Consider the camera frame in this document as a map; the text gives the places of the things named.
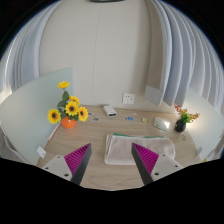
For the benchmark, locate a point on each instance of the orange round vase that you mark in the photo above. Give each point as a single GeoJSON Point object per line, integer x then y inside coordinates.
{"type": "Point", "coordinates": [68, 123]}

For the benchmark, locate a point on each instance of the beige towel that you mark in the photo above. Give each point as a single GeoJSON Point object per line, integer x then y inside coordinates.
{"type": "Point", "coordinates": [123, 150]}

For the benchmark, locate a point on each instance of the small green sticker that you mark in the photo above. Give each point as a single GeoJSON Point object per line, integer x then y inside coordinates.
{"type": "Point", "coordinates": [95, 119]}

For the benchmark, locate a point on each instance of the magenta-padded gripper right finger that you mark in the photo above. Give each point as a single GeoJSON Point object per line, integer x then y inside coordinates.
{"type": "Point", "coordinates": [146, 159]}

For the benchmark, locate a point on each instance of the white wall socket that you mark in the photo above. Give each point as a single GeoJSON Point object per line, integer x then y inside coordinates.
{"type": "Point", "coordinates": [128, 98]}

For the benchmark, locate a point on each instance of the frosted glass desk partition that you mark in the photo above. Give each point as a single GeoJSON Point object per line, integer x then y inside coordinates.
{"type": "Point", "coordinates": [208, 126]}
{"type": "Point", "coordinates": [26, 110]}

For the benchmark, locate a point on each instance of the small yellow sticker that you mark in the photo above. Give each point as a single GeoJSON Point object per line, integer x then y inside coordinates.
{"type": "Point", "coordinates": [146, 120]}

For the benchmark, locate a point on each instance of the glossy white booklet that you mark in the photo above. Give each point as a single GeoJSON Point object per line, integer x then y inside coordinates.
{"type": "Point", "coordinates": [161, 123]}

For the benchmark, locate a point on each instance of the yellow sunflower bunch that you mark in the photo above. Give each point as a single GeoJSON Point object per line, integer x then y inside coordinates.
{"type": "Point", "coordinates": [71, 108]}

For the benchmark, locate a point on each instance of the black round vase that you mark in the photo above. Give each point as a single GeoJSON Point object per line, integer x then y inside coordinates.
{"type": "Point", "coordinates": [180, 126]}

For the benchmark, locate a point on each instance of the grey white vertical blinds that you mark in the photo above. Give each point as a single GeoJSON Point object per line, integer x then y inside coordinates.
{"type": "Point", "coordinates": [180, 50]}

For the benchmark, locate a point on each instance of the small white partition clip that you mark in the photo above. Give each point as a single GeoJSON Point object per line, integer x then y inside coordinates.
{"type": "Point", "coordinates": [41, 151]}
{"type": "Point", "coordinates": [199, 150]}

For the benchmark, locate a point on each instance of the small blue card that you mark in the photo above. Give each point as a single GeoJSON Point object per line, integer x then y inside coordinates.
{"type": "Point", "coordinates": [129, 118]}

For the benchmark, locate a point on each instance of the small white box device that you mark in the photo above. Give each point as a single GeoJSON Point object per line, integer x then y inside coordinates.
{"type": "Point", "coordinates": [109, 110]}

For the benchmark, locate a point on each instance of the white curtain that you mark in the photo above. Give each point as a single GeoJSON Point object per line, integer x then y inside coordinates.
{"type": "Point", "coordinates": [30, 50]}

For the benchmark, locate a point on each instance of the orange and green plant sprig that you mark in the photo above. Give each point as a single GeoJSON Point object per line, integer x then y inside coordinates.
{"type": "Point", "coordinates": [185, 116]}

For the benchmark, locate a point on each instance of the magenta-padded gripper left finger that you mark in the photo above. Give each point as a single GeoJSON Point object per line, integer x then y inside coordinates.
{"type": "Point", "coordinates": [77, 159]}

